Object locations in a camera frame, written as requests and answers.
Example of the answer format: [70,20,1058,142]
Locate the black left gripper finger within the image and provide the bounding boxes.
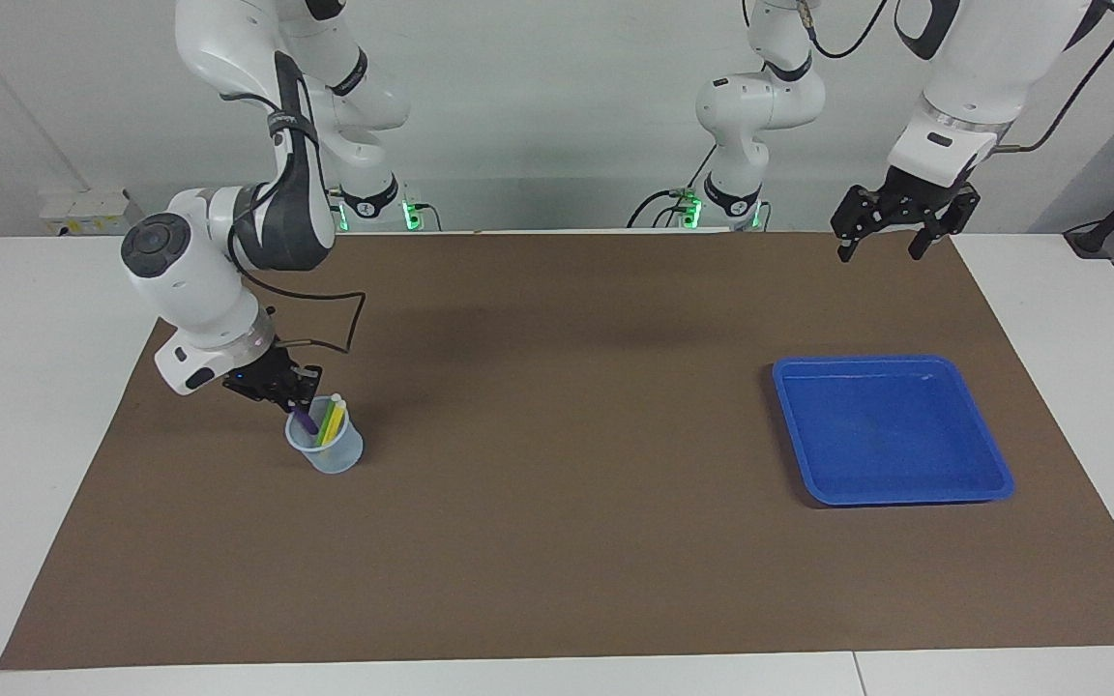
[908,193,981,260]
[830,188,872,264]

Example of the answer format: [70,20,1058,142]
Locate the blue plastic tray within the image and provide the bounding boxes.
[772,354,1015,508]

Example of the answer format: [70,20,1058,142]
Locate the translucent plastic cup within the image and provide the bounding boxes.
[285,395,365,476]

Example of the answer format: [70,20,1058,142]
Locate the brown table mat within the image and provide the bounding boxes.
[0,230,1114,671]

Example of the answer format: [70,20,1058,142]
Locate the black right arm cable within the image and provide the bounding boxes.
[224,48,367,357]

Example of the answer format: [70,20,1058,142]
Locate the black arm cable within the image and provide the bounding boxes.
[224,48,367,357]
[797,0,1114,156]

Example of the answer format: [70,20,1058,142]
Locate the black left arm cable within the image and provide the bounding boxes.
[797,0,1114,156]

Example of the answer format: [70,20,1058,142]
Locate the black base cable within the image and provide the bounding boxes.
[627,145,718,230]

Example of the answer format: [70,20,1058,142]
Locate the white wall socket box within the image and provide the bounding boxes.
[39,188,147,236]

